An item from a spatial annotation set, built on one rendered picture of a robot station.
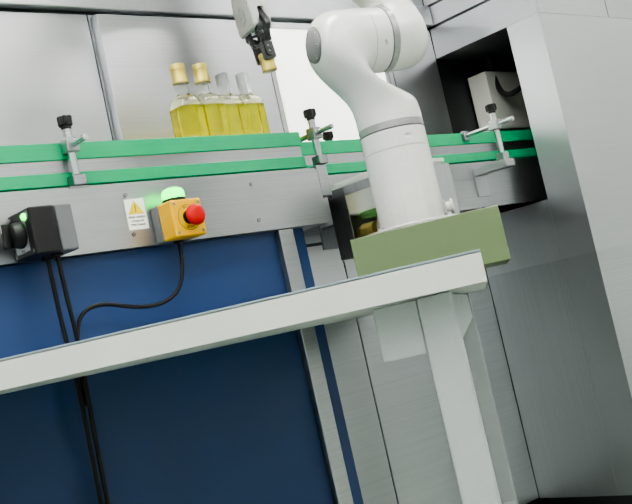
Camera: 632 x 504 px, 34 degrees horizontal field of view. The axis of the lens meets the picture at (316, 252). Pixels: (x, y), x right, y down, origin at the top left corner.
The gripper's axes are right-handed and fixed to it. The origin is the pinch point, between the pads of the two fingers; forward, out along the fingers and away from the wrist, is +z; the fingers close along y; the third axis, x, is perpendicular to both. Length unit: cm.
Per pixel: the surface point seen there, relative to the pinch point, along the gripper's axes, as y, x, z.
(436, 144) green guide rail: -13, 45, 30
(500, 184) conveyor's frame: -17, 63, 44
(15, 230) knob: 43, -73, 30
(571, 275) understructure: -13, 74, 74
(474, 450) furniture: 119, -48, 75
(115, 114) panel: -4.1, -37.1, 5.3
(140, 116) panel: -5.3, -31.4, 6.8
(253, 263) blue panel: 19, -26, 46
